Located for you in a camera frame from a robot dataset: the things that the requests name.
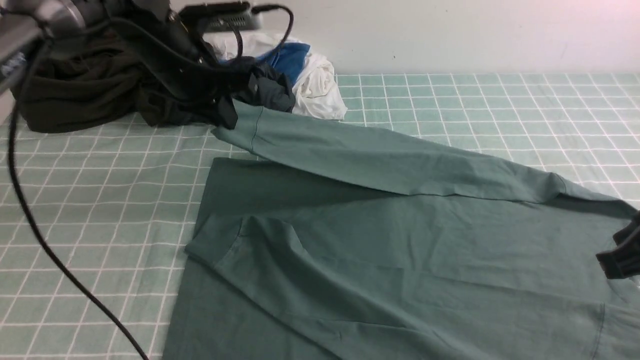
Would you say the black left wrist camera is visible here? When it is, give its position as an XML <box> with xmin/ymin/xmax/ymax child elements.
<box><xmin>178</xmin><ymin>1</ymin><xmax>263</xmax><ymax>34</ymax></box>

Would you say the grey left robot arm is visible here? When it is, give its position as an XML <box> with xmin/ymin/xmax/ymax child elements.
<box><xmin>1</xmin><ymin>0</ymin><xmax>250</xmax><ymax>134</ymax></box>

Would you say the dark olive crumpled garment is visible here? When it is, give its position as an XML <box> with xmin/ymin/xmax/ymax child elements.
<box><xmin>20</xmin><ymin>33</ymin><xmax>217</xmax><ymax>133</ymax></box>

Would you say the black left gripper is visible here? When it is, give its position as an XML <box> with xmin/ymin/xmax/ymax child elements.
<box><xmin>105</xmin><ymin>0</ymin><xmax>250</xmax><ymax>130</ymax></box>

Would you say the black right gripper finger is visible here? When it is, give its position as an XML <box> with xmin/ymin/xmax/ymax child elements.
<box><xmin>596</xmin><ymin>212</ymin><xmax>640</xmax><ymax>280</ymax></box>

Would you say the dark grey crumpled garment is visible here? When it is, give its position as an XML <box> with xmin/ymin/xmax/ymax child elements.
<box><xmin>225</xmin><ymin>55</ymin><xmax>297</xmax><ymax>113</ymax></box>

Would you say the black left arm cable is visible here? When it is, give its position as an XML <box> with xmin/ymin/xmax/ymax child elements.
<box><xmin>7</xmin><ymin>4</ymin><xmax>295</xmax><ymax>360</ymax></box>

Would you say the blue crumpled garment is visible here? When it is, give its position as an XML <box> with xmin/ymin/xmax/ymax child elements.
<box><xmin>237</xmin><ymin>41</ymin><xmax>311</xmax><ymax>88</ymax></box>

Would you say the green long-sleeved shirt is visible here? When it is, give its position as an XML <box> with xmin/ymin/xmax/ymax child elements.
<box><xmin>162</xmin><ymin>102</ymin><xmax>639</xmax><ymax>360</ymax></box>

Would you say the white crumpled garment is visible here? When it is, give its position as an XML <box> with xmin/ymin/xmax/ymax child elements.
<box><xmin>205</xmin><ymin>30</ymin><xmax>348</xmax><ymax>121</ymax></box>

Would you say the green checked tablecloth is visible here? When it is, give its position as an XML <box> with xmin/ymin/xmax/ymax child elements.
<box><xmin>0</xmin><ymin>73</ymin><xmax>640</xmax><ymax>360</ymax></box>

